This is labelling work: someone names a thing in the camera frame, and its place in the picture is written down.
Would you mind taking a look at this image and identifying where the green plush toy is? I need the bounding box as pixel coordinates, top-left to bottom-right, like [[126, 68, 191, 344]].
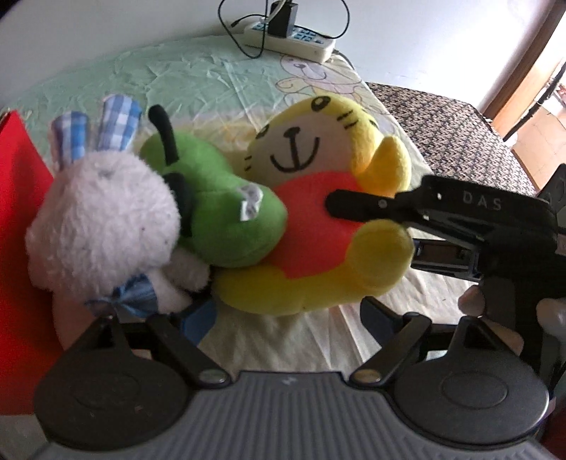
[[139, 105, 287, 268]]

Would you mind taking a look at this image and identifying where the person's right hand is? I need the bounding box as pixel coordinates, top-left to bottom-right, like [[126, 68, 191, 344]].
[[457, 287, 566, 339]]

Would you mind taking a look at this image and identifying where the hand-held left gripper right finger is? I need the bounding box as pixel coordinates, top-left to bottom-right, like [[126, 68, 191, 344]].
[[349, 295, 525, 385]]

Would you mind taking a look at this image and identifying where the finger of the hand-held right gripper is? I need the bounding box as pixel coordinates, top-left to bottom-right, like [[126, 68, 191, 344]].
[[324, 187, 418, 227]]

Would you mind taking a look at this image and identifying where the white power strip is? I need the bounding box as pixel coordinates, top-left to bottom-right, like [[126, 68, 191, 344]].
[[242, 21, 335, 63]]

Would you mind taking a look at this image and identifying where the black charger cable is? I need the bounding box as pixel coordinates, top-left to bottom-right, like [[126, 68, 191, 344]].
[[218, 0, 351, 59]]

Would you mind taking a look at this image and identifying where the wooden door frame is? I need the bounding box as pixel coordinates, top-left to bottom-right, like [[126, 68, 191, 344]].
[[482, 0, 566, 136]]

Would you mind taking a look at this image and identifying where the white rabbit plush toy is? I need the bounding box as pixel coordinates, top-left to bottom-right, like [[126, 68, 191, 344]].
[[24, 94, 210, 348]]

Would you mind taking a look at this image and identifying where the red cardboard box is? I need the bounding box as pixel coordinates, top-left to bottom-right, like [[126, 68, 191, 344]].
[[0, 110, 67, 416]]

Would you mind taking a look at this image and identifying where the dark chair frame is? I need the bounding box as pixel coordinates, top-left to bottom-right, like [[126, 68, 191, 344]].
[[503, 62, 566, 143]]

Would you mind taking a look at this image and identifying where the dark patterned mattress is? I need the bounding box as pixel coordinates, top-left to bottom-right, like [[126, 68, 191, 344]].
[[367, 82, 542, 197]]

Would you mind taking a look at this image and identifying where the green printed bedsheet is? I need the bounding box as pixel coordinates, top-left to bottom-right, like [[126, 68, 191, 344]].
[[0, 33, 487, 370]]

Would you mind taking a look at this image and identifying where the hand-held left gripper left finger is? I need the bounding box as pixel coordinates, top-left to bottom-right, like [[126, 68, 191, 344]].
[[95, 300, 231, 386]]

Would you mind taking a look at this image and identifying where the yellow tiger plush toy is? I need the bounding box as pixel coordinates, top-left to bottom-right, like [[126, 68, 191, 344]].
[[211, 94, 416, 316]]

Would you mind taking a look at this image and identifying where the black charger plug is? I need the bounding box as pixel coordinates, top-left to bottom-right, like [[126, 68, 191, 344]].
[[267, 0, 299, 38]]

